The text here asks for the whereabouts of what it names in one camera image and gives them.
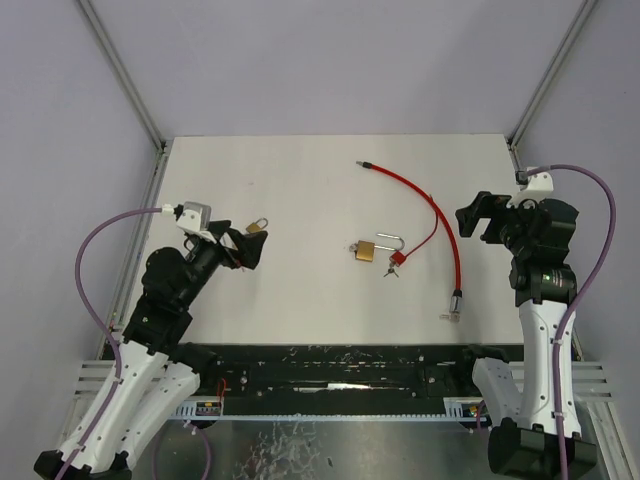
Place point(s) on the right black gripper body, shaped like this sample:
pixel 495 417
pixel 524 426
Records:
pixel 498 220

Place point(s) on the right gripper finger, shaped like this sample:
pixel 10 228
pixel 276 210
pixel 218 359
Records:
pixel 490 235
pixel 468 217

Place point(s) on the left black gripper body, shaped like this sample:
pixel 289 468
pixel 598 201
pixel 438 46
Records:
pixel 228 242

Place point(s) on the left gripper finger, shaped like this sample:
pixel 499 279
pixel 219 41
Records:
pixel 220 232
pixel 249 248

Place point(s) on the small brass padlock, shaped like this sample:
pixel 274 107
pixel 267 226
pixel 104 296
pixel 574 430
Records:
pixel 259 225

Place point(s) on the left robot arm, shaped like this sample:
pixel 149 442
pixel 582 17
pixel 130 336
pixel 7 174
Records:
pixel 155 372

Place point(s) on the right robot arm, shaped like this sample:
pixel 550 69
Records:
pixel 535 432

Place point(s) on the large brass padlock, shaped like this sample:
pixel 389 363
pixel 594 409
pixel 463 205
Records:
pixel 364 250

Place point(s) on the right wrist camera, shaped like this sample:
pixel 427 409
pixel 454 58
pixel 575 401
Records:
pixel 533 187

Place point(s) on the red cable lock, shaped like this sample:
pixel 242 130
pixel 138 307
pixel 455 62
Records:
pixel 454 311

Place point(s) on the left aluminium frame post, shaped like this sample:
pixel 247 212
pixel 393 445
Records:
pixel 113 59

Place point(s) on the aluminium frame post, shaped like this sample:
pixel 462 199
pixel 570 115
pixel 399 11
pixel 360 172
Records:
pixel 552 71
pixel 113 59

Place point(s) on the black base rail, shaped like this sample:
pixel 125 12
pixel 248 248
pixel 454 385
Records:
pixel 344 380

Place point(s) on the right aluminium frame post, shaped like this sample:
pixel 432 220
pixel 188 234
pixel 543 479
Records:
pixel 552 71

